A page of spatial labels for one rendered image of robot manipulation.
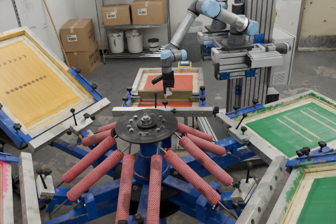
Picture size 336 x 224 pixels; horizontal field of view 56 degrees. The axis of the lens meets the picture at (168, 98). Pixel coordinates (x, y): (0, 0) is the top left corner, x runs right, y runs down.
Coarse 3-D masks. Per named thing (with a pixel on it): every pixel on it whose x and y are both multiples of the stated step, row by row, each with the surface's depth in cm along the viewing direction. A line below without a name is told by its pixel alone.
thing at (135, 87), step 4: (140, 68) 292; (144, 68) 291; (148, 68) 291; (152, 68) 291; (156, 68) 290; (160, 68) 290; (172, 68) 288; (176, 68) 288; (180, 68) 287; (184, 68) 287; (188, 68) 287; (192, 68) 286; (196, 68) 286; (200, 68) 285; (140, 72) 284; (144, 72) 291; (148, 72) 291; (152, 72) 291; (156, 72) 290; (160, 72) 290; (200, 72) 277; (136, 76) 276; (140, 76) 277; (200, 76) 270; (136, 80) 269; (200, 80) 263; (136, 84) 262; (200, 84) 256; (132, 88) 255; (136, 88) 258
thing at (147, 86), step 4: (148, 76) 284; (152, 76) 283; (156, 76) 283; (148, 80) 276; (148, 84) 269; (144, 88) 262; (148, 88) 262; (140, 104) 238; (144, 104) 238; (148, 104) 238; (152, 104) 238; (156, 104) 237; (160, 104) 237
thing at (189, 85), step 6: (174, 78) 277; (180, 78) 277; (186, 78) 276; (192, 78) 275; (186, 84) 265; (192, 84) 265; (192, 90) 255; (168, 102) 239; (174, 102) 239; (180, 102) 238; (186, 102) 238
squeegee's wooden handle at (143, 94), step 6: (138, 90) 235; (144, 90) 234; (150, 90) 234; (156, 90) 233; (162, 90) 233; (174, 90) 232; (180, 90) 232; (186, 90) 231; (144, 96) 236; (150, 96) 235; (156, 96) 235; (162, 96) 235; (168, 96) 234; (174, 96) 234; (180, 96) 233; (186, 96) 233
